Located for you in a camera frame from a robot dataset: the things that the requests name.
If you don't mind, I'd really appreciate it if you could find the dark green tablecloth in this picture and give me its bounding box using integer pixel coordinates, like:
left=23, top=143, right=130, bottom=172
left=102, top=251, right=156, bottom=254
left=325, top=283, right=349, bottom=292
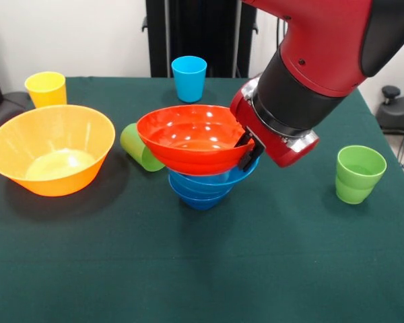
left=0, top=76, right=404, bottom=323

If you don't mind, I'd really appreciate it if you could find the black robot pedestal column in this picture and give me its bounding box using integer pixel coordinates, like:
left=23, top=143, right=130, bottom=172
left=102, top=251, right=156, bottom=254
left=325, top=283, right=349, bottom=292
left=141, top=0, right=259, bottom=79

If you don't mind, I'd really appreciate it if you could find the small light blue bowl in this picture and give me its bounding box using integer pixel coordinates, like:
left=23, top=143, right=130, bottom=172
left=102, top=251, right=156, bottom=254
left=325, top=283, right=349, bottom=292
left=168, top=174, right=233, bottom=196

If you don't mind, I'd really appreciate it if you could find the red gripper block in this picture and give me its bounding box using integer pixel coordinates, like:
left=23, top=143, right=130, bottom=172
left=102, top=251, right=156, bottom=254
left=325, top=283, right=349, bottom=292
left=230, top=76, right=321, bottom=172

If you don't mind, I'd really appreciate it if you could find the light blue cup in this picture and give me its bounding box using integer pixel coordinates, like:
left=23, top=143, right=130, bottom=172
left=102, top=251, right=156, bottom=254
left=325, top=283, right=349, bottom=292
left=170, top=56, right=208, bottom=104

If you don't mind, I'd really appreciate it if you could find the yellow cup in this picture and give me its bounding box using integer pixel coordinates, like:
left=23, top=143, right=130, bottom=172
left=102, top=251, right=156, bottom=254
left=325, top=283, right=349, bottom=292
left=24, top=71, right=67, bottom=109

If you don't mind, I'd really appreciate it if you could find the smooth green cup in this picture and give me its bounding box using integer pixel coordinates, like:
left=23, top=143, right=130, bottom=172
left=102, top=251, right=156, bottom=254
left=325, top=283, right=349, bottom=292
left=120, top=122, right=167, bottom=173

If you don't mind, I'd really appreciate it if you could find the red-orange bowl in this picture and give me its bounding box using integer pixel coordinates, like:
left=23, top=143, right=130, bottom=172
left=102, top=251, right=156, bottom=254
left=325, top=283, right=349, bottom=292
left=136, top=104, right=257, bottom=176

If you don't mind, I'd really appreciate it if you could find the small dark blue bowl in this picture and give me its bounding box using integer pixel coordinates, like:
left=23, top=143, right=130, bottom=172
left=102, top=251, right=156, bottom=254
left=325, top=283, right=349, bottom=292
left=170, top=180, right=232, bottom=211

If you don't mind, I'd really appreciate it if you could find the grey black stand base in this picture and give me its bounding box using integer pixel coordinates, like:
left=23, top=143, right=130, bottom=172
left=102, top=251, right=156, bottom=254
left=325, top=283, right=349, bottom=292
left=375, top=85, right=404, bottom=135
left=0, top=90, right=33, bottom=135

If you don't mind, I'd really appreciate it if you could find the large blue bowl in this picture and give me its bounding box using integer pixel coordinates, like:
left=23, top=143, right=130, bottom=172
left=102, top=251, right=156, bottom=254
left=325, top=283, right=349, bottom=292
left=168, top=157, right=260, bottom=188

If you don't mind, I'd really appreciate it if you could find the black hanging cable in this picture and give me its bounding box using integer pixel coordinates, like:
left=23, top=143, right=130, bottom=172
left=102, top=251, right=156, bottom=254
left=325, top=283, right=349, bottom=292
left=275, top=17, right=288, bottom=46

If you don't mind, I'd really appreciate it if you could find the ridged green cup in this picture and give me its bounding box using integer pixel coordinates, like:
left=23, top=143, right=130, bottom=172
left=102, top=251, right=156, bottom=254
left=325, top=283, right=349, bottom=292
left=335, top=145, right=388, bottom=205

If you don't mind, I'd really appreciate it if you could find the large yellow-orange bowl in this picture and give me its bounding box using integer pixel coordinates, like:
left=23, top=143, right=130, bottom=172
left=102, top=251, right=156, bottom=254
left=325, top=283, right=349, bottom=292
left=0, top=104, right=116, bottom=198

